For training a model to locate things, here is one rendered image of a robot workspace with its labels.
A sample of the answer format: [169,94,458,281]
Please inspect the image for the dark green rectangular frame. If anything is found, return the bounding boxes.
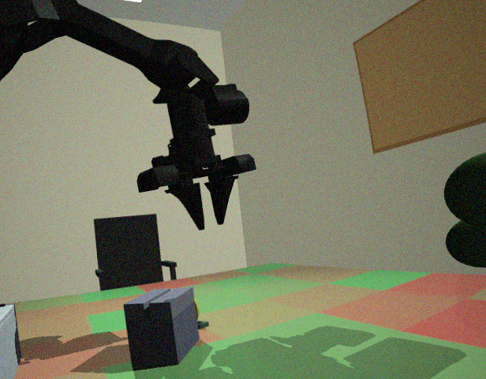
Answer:
[197,321,209,329]

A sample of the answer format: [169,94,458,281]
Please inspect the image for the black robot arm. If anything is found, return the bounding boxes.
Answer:
[0,0,249,130]

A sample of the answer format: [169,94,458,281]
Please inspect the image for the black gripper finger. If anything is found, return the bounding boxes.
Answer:
[204,175,238,225]
[164,182,204,231]

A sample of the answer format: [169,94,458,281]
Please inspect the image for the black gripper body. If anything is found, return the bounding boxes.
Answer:
[137,122,256,193]

